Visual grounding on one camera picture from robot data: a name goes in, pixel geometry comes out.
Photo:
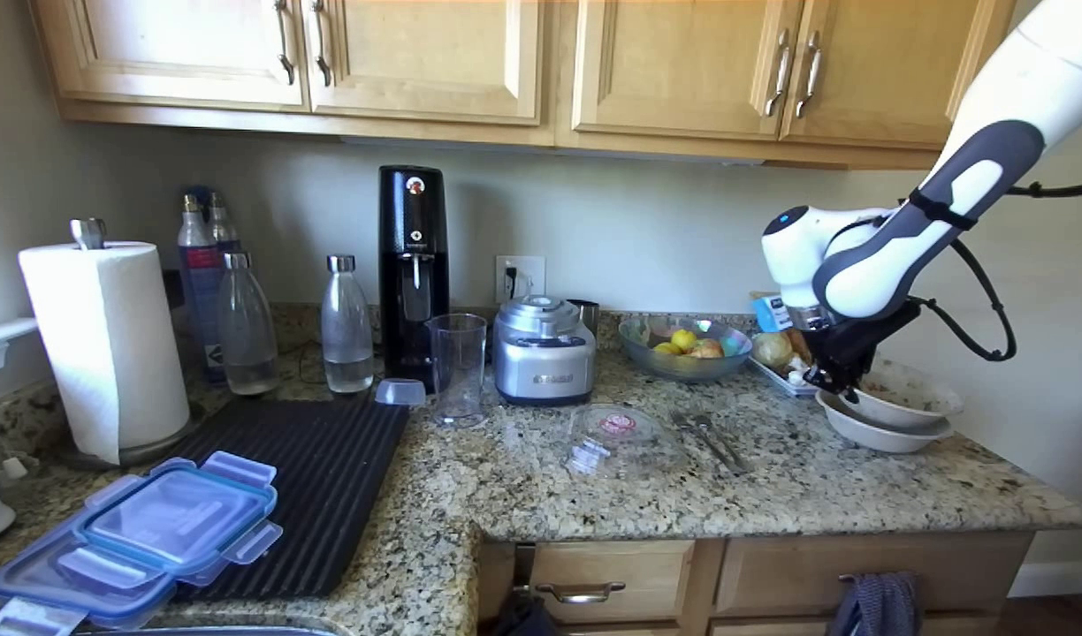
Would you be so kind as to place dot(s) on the blue-rimmed container lid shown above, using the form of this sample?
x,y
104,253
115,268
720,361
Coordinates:
x,y
180,514
47,578

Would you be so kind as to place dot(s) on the brown-skinned onion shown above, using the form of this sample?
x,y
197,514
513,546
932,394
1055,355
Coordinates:
x,y
777,351

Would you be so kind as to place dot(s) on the black drying mat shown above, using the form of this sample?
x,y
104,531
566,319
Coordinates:
x,y
306,497

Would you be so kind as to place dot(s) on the upper wooden cabinets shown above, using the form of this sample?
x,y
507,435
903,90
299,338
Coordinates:
x,y
421,58

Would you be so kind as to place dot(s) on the lower wooden cabinets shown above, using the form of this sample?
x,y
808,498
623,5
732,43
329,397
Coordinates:
x,y
633,565

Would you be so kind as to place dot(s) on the clear plastic bottle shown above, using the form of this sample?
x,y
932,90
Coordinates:
x,y
348,331

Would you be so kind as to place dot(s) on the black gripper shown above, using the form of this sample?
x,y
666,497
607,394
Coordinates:
x,y
860,341

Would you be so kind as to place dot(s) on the silver metal fork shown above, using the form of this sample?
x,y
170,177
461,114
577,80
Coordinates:
x,y
725,447
704,438

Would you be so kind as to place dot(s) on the white wall outlet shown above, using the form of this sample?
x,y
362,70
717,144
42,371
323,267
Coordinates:
x,y
522,278

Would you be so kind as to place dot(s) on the white paper towel roll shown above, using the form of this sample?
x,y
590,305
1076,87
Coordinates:
x,y
104,347

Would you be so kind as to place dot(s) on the clear glass carafe bottle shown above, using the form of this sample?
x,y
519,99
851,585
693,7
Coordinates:
x,y
249,338

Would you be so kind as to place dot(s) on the metal paper towel holder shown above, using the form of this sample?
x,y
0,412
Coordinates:
x,y
85,232

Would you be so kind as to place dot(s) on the glass fruit bowl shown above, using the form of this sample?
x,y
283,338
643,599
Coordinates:
x,y
685,365

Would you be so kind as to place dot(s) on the wooden cabinets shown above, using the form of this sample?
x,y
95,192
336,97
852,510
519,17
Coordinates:
x,y
421,58
633,565

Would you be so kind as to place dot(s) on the dirty white bowl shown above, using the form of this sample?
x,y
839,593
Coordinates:
x,y
880,438

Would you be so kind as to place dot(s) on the clear lid with pink label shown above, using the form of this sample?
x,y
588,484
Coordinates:
x,y
618,427

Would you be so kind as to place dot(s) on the dark hanging cloth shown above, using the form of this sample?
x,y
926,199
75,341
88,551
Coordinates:
x,y
524,619

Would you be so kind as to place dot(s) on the grey hanging towel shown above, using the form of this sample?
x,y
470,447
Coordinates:
x,y
876,606

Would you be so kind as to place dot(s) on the small clear cap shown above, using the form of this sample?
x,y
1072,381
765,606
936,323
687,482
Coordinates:
x,y
401,394

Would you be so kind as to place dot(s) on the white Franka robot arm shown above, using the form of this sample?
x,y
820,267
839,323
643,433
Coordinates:
x,y
870,267

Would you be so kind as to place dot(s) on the black soda maker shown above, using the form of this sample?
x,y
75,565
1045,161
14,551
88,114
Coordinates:
x,y
416,268

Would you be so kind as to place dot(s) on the white rectangular tray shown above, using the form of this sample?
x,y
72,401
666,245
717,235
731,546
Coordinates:
x,y
783,378

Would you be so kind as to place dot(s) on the clear plastic cup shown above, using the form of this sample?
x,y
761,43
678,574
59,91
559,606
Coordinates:
x,y
456,371

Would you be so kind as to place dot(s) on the blue white food bag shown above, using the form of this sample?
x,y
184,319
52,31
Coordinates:
x,y
768,311

